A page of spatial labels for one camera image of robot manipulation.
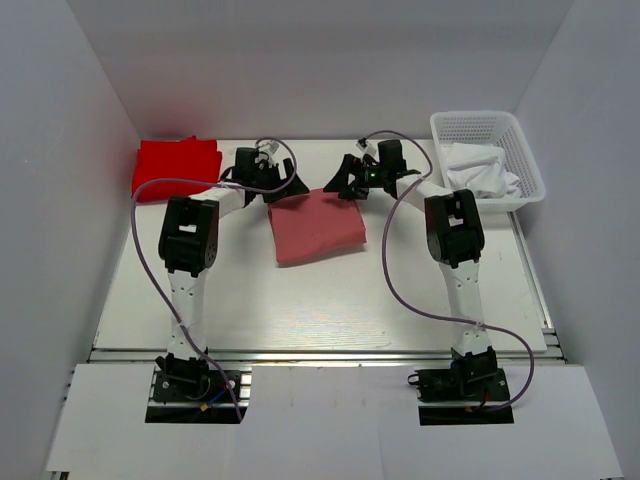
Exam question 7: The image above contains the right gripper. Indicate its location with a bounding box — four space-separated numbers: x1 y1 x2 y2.
324 154 388 200

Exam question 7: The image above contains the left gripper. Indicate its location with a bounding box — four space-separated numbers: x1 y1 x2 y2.
252 158 309 203

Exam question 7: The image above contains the pink t-shirt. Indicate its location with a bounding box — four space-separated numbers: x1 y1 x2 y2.
268 189 367 267

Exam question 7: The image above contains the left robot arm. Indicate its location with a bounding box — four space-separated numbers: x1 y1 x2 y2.
157 139 310 399

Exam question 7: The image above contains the folded red t-shirt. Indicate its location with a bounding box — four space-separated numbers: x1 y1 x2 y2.
131 136 223 203

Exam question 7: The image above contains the white t-shirt in basket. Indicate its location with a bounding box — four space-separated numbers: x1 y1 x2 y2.
444 143 521 199

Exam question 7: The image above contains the white plastic basket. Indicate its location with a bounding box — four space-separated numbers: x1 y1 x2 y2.
430 110 546 213

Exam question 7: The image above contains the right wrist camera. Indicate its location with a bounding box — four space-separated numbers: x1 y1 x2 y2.
356 138 377 157

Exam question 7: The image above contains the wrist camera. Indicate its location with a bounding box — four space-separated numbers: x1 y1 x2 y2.
256 140 280 156
356 138 377 157

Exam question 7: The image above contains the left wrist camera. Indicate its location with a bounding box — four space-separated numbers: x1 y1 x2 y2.
256 140 280 156

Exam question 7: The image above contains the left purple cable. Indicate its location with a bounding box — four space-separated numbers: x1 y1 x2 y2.
129 138 299 424

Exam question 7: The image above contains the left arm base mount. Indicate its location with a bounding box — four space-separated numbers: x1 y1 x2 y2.
145 370 241 425

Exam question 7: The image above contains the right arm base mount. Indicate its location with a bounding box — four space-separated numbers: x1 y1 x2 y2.
407 368 514 426

